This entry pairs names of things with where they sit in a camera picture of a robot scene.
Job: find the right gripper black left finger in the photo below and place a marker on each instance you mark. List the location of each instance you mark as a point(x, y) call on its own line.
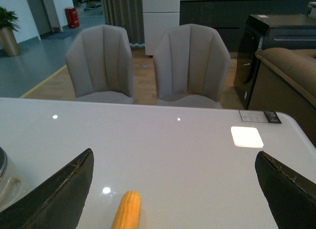
point(58, 202)

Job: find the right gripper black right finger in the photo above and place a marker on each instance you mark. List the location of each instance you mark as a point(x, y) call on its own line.
point(291, 197)

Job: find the yellow corn cob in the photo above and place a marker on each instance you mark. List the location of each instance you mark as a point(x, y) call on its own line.
point(128, 212)

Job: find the green plant in gold pot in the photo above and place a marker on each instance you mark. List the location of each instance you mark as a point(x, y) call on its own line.
point(8, 24)

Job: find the black and white table label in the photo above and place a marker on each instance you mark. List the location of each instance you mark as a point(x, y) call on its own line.
point(259, 116)

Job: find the tan leather sofa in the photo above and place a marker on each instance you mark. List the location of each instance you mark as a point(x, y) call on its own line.
point(289, 86)

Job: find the left beige upholstered chair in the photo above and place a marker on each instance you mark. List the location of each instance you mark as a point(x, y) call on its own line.
point(100, 65)

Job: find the beige upholstered chair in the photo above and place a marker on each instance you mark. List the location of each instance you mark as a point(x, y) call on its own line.
point(190, 65)
point(100, 65)

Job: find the black washing machine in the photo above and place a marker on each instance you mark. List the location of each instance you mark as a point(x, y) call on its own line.
point(269, 37)

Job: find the right beige upholstered chair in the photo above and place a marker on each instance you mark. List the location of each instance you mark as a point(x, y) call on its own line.
point(190, 65)

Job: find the red trash bin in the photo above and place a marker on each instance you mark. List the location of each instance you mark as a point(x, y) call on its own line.
point(72, 17)

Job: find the dark grey kitchen counter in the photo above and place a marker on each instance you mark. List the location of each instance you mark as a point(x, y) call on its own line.
point(228, 17)

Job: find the grey pleated curtain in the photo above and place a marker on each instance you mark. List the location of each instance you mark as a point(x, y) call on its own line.
point(127, 14)

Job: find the white pillar cabinet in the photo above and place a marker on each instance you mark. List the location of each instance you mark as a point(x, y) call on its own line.
point(158, 16)

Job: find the steel pot with beige handles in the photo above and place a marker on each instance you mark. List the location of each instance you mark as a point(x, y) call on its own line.
point(11, 185)

